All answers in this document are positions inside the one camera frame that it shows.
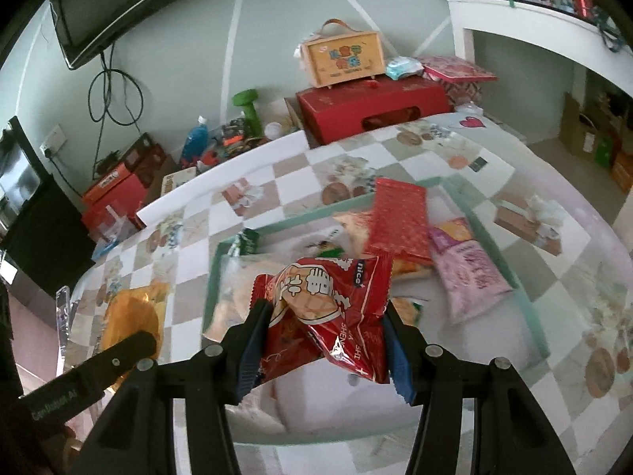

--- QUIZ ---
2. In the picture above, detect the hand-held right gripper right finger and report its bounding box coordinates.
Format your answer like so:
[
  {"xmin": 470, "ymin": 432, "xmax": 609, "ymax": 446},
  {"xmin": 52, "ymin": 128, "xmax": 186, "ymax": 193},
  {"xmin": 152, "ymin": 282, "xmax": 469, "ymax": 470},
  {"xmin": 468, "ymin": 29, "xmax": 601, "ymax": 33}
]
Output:
[{"xmin": 381, "ymin": 299, "xmax": 577, "ymax": 475}]

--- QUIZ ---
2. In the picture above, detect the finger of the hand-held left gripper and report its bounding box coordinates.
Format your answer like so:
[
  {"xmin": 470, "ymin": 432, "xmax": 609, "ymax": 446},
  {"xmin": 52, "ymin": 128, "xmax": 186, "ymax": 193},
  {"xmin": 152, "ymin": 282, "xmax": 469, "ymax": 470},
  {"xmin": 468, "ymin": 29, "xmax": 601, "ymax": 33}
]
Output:
[{"xmin": 63, "ymin": 331, "xmax": 160, "ymax": 393}]

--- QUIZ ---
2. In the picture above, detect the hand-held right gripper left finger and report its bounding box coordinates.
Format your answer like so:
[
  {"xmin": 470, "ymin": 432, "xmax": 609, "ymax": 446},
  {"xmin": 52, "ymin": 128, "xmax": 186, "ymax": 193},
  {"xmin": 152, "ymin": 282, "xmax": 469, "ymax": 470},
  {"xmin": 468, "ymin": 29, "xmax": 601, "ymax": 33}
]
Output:
[{"xmin": 69, "ymin": 301, "xmax": 275, "ymax": 475}]

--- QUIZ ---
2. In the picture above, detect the green edged cracker packet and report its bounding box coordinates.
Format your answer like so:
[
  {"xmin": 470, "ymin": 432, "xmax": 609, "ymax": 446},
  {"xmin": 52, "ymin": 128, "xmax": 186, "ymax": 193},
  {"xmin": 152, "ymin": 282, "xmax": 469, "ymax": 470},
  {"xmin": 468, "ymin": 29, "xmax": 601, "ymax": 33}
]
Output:
[{"xmin": 390, "ymin": 296, "xmax": 423, "ymax": 327}]

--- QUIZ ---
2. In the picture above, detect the yellow cake packet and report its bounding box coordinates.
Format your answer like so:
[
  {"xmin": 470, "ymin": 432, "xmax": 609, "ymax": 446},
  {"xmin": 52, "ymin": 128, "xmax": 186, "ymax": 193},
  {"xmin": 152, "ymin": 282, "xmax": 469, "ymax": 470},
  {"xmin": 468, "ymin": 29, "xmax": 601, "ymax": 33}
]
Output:
[{"xmin": 101, "ymin": 284, "xmax": 166, "ymax": 391}]

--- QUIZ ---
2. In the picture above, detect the white green snack packet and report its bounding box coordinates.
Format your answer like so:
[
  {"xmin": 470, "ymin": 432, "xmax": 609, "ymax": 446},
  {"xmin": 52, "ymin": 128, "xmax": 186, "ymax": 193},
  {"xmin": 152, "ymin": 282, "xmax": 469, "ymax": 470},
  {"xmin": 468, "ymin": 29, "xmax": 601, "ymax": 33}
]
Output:
[{"xmin": 204, "ymin": 228, "xmax": 278, "ymax": 342}]

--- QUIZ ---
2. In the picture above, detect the red snack bag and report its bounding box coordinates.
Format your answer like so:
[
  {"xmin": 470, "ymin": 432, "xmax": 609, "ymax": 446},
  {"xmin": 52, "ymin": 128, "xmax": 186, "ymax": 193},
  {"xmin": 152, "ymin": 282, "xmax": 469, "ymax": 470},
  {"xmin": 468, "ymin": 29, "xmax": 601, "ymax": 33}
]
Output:
[{"xmin": 250, "ymin": 255, "xmax": 395, "ymax": 384}]

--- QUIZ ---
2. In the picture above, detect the teal shallow cardboard box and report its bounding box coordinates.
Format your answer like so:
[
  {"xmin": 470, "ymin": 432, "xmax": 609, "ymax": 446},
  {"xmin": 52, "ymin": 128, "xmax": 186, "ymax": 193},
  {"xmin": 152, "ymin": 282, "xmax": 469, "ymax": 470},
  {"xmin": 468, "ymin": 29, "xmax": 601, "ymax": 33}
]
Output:
[{"xmin": 200, "ymin": 175, "xmax": 552, "ymax": 448}]

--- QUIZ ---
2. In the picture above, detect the pink snack packet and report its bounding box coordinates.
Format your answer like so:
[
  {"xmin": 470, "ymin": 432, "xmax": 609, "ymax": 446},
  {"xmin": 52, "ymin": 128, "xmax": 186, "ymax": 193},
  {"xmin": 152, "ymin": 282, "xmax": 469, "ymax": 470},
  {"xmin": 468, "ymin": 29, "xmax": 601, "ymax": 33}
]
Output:
[{"xmin": 428, "ymin": 218, "xmax": 515, "ymax": 325}]

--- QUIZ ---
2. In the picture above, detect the red dotted long packet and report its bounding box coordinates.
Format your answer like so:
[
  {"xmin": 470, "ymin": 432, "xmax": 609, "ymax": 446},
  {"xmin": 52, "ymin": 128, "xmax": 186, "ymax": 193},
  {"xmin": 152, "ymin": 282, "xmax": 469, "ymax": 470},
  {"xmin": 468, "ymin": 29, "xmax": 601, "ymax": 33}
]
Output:
[{"xmin": 363, "ymin": 177, "xmax": 433, "ymax": 265}]

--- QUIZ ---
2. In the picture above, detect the gold biscuit packet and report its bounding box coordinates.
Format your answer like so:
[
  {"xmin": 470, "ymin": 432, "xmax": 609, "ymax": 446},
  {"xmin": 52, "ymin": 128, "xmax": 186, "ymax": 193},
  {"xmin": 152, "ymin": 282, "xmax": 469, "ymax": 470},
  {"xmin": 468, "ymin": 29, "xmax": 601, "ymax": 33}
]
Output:
[{"xmin": 332, "ymin": 209, "xmax": 431, "ymax": 278}]

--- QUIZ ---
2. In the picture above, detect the smartphone on stand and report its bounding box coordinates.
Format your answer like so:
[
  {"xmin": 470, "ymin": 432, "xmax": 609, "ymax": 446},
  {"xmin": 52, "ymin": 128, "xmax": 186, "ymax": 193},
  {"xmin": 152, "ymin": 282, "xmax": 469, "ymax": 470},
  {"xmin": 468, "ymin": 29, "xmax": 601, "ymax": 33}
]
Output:
[{"xmin": 55, "ymin": 284, "xmax": 75, "ymax": 362}]

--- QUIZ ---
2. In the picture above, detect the clear plastic container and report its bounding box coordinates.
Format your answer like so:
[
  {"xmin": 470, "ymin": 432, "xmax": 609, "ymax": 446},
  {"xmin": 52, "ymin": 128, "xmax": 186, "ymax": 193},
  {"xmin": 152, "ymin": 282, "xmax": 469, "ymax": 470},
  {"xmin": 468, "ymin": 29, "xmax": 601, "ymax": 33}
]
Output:
[{"xmin": 91, "ymin": 218, "xmax": 127, "ymax": 258}]

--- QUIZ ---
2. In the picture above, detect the black cabinet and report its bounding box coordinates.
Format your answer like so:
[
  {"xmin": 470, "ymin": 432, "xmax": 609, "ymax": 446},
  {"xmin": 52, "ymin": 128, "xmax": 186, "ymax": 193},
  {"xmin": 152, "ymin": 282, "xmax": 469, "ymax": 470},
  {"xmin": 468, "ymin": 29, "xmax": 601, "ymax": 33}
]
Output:
[{"xmin": 0, "ymin": 173, "xmax": 97, "ymax": 298}]

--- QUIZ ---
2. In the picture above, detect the orange and brown box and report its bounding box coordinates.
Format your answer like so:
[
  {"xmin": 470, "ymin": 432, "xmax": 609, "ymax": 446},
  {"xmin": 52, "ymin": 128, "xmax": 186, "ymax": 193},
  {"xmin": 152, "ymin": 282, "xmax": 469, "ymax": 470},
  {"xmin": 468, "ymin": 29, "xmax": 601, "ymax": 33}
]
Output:
[{"xmin": 81, "ymin": 133, "xmax": 168, "ymax": 205}]

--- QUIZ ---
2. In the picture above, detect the cream printed flat box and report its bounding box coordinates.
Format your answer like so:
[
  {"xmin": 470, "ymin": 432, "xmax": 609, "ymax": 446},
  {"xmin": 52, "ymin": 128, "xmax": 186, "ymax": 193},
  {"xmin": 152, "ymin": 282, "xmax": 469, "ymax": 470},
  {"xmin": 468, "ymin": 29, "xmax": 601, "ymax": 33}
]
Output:
[{"xmin": 158, "ymin": 165, "xmax": 199, "ymax": 194}]

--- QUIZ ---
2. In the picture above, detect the black monitor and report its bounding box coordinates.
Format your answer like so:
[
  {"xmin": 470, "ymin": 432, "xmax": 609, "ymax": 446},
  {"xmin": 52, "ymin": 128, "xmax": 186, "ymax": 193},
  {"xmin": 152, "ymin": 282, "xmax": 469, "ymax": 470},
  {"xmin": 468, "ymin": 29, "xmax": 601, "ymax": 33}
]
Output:
[{"xmin": 0, "ymin": 116, "xmax": 50, "ymax": 231}]

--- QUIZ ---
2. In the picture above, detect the pile of colourful small items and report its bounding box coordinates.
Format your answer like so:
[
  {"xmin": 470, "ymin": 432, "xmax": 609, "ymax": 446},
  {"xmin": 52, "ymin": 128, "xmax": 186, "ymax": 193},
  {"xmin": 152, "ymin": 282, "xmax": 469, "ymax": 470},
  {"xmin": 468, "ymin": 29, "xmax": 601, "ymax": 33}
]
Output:
[{"xmin": 208, "ymin": 119, "xmax": 263, "ymax": 159}]

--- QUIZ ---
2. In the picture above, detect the blue liquid bottle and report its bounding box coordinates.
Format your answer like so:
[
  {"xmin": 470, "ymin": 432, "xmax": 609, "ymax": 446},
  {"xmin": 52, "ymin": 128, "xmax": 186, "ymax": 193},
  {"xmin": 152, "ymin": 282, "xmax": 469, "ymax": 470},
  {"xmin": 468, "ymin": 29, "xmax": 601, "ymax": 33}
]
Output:
[{"xmin": 180, "ymin": 115, "xmax": 211, "ymax": 164}]

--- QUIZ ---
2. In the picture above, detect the green dumbbell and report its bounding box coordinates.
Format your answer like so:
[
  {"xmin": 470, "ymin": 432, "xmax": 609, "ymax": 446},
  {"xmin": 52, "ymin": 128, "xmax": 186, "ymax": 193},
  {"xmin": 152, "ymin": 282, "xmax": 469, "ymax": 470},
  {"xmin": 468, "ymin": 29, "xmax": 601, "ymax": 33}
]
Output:
[{"xmin": 232, "ymin": 89, "xmax": 265, "ymax": 137}]

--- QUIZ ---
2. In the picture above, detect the large red gift box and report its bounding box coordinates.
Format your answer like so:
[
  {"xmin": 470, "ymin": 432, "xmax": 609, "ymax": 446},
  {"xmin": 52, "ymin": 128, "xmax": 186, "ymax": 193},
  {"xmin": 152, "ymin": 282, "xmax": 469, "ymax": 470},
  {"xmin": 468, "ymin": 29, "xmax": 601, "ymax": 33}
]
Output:
[{"xmin": 296, "ymin": 78, "xmax": 452, "ymax": 148}]

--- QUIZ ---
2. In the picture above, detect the brown cardboard box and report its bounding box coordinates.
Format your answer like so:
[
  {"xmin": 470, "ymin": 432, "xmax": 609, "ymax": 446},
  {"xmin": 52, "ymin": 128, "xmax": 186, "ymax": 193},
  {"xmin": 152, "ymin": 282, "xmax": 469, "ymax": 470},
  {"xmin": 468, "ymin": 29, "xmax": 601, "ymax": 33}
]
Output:
[{"xmin": 561, "ymin": 93, "xmax": 601, "ymax": 162}]

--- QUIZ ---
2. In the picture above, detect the light blue wipes packet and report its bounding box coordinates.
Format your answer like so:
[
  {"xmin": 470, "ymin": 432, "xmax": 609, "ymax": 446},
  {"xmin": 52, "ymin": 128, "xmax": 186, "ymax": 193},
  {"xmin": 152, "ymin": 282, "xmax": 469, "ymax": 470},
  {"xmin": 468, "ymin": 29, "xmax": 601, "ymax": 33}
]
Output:
[{"xmin": 385, "ymin": 57, "xmax": 425, "ymax": 81}]

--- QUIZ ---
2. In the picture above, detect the red patterned gift bag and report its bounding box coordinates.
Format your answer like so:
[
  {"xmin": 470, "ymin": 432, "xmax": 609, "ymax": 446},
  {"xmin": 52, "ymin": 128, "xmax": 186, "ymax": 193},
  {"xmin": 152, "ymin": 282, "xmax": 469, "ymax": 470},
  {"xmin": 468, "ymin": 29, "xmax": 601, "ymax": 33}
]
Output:
[{"xmin": 420, "ymin": 56, "xmax": 498, "ymax": 110}]

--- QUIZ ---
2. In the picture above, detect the white shelf unit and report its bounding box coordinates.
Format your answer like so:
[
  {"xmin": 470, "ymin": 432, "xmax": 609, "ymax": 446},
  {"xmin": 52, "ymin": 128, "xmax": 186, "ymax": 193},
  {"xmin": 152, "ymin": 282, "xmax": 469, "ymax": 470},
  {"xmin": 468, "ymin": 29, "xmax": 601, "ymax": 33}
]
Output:
[{"xmin": 447, "ymin": 0, "xmax": 633, "ymax": 110}]

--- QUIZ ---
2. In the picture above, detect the white wall socket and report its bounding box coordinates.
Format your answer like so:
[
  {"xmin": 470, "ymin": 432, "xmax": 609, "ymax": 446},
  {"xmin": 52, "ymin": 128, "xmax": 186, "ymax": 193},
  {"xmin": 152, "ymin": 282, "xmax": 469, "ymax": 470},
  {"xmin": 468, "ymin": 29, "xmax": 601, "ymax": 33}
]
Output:
[{"xmin": 40, "ymin": 126, "xmax": 67, "ymax": 156}]

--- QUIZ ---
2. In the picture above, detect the black hanging cable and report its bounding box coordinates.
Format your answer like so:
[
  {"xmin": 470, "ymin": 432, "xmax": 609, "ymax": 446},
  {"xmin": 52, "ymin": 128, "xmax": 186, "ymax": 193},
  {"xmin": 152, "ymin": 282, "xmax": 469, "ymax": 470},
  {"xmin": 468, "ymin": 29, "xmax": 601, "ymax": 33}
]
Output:
[{"xmin": 88, "ymin": 49, "xmax": 145, "ymax": 181}]

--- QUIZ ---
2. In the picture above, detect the wooden case with handle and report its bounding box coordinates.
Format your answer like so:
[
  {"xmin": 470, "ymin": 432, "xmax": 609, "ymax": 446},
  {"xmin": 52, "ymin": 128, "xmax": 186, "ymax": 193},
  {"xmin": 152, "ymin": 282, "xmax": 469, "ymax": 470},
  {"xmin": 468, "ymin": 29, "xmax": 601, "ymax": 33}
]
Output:
[{"xmin": 299, "ymin": 19, "xmax": 385, "ymax": 89}]

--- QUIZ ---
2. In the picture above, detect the wall mounted television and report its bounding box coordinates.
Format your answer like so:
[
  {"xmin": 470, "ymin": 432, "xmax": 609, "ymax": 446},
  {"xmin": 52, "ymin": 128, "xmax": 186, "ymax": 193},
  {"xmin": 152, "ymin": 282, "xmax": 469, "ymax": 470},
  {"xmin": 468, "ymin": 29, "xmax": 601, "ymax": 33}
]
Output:
[{"xmin": 49, "ymin": 0, "xmax": 258, "ymax": 71}]

